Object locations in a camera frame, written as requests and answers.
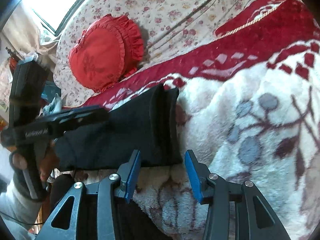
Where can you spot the window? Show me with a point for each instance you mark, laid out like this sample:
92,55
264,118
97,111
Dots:
42,2

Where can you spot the floral quilt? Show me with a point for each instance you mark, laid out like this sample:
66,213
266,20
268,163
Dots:
175,12

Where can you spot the light blue fleece jacket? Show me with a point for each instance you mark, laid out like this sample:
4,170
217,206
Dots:
55,105

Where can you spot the red heart-shaped ruffled pillow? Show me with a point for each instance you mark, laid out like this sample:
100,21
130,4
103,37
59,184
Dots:
100,52

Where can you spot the person's left hand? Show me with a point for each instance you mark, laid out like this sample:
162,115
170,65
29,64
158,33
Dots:
48,162

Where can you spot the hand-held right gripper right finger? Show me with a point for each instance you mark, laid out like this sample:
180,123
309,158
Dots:
193,175

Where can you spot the black pants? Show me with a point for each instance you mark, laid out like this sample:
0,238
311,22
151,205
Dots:
130,135

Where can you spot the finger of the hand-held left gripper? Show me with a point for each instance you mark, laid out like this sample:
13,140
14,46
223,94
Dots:
85,116

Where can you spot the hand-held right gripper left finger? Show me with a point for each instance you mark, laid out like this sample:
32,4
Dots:
132,172

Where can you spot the person's left forearm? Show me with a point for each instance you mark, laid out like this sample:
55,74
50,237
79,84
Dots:
17,205

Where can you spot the red and white plush blanket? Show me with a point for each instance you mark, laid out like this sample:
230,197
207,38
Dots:
250,130

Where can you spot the beige curtain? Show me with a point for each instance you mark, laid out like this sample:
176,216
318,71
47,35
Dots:
27,30

